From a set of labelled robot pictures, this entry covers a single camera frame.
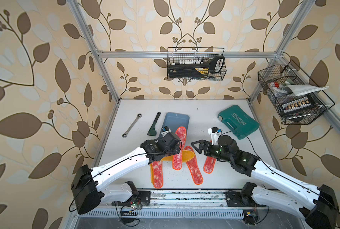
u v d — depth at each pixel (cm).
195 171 83
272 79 85
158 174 82
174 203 74
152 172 83
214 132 68
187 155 90
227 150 57
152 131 100
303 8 71
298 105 67
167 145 56
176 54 91
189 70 84
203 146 65
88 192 38
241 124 99
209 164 87
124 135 99
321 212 38
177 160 76
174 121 107
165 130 70
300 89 63
